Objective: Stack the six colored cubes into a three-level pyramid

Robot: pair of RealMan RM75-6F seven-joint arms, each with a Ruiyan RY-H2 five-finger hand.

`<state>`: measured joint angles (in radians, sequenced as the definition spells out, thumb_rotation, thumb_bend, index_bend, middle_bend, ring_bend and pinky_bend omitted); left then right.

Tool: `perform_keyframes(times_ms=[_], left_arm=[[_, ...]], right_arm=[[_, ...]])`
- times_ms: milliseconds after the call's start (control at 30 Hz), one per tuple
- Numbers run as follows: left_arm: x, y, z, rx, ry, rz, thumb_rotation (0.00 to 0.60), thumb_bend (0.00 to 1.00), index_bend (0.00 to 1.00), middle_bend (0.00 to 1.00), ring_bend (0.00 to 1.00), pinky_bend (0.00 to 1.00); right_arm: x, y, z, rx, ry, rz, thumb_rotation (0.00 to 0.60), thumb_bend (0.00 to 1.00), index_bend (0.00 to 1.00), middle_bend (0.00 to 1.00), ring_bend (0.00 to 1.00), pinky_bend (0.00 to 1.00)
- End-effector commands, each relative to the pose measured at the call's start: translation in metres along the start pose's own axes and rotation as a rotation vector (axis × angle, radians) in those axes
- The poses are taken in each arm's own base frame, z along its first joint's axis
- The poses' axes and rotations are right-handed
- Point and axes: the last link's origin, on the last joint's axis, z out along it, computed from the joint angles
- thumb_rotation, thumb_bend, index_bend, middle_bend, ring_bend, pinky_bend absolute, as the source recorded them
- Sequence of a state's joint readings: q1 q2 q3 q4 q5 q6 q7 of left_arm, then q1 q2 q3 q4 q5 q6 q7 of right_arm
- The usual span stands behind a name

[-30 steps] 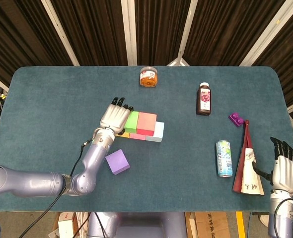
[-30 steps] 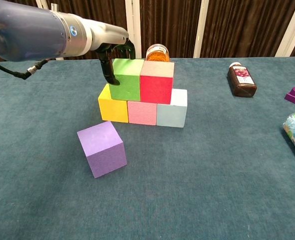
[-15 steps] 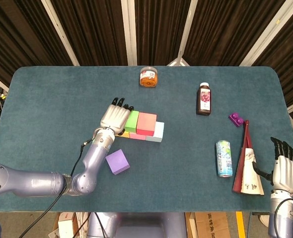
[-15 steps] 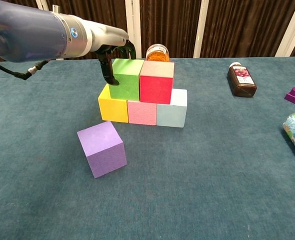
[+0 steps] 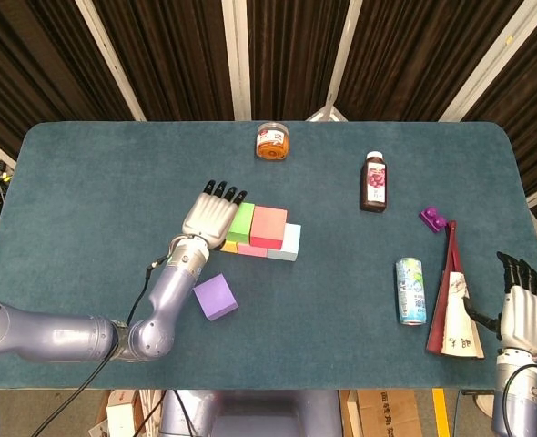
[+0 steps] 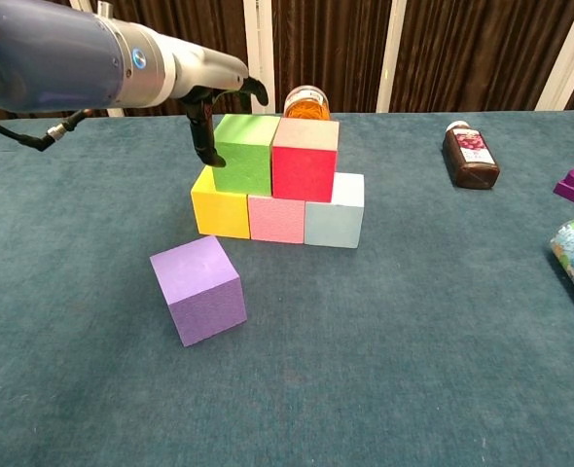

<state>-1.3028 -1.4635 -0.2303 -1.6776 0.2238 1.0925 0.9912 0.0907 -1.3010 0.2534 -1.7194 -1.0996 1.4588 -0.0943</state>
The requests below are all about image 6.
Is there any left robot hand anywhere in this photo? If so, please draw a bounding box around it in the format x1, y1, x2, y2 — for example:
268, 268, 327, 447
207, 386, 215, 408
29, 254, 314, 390
169, 36, 269, 169

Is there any green foam cube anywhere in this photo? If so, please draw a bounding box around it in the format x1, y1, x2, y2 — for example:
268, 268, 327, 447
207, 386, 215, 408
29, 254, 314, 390
212, 114, 282, 198

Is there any red foam cube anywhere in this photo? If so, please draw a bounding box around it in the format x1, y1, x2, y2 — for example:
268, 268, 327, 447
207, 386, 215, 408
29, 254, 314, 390
270, 118, 341, 202

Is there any yellow foam cube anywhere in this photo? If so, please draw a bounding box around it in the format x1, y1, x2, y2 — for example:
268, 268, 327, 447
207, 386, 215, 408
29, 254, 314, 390
190, 164, 252, 240

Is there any light blue foam cube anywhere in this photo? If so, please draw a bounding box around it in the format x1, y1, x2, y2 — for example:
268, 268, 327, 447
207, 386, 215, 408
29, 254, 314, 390
304, 172, 366, 249

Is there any purple foam cube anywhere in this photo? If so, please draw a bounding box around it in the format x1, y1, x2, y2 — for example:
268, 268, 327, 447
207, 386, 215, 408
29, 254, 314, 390
149, 233, 248, 348

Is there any orange snack jar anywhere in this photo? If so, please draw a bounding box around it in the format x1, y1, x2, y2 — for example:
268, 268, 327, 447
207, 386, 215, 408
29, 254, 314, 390
284, 85, 332, 122

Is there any dark brown curtain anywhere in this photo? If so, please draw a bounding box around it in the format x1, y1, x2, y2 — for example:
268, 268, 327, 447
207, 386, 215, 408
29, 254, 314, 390
0, 0, 574, 123

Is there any pink foam cube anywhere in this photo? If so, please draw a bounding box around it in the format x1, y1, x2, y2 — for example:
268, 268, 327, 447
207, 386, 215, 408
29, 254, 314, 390
247, 194, 307, 244

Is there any dark juice bottle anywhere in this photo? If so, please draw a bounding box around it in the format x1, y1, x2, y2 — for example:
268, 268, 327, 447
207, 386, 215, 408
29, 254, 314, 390
442, 121, 501, 190

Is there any teal table cloth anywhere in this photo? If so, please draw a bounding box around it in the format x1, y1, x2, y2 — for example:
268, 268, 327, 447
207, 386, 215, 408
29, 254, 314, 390
0, 111, 574, 467

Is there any white frame pole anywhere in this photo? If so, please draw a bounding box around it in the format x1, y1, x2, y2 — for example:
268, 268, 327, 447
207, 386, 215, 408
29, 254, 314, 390
376, 0, 405, 114
534, 0, 574, 112
69, 0, 126, 118
242, 0, 276, 115

